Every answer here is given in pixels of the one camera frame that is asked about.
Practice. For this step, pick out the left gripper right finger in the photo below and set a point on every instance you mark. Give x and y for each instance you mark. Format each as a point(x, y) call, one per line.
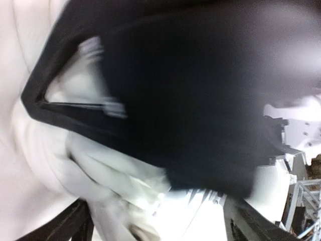
point(243, 222)

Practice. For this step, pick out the black garment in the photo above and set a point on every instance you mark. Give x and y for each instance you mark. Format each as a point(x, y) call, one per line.
point(179, 84)

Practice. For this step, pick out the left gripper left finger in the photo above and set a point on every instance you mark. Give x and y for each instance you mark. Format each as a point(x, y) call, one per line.
point(74, 223)

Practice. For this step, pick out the beige garment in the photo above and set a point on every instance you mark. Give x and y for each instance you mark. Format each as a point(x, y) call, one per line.
point(44, 169)

